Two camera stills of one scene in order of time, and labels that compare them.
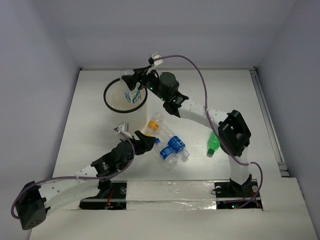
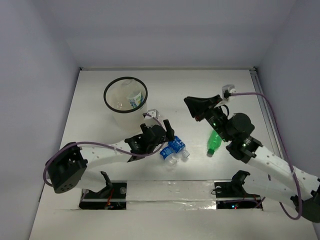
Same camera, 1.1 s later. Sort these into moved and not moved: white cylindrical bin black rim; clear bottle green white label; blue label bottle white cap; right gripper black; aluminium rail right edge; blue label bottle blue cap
Moved: clear bottle green white label; right gripper black
Not moved: white cylindrical bin black rim; blue label bottle blue cap; blue label bottle white cap; aluminium rail right edge
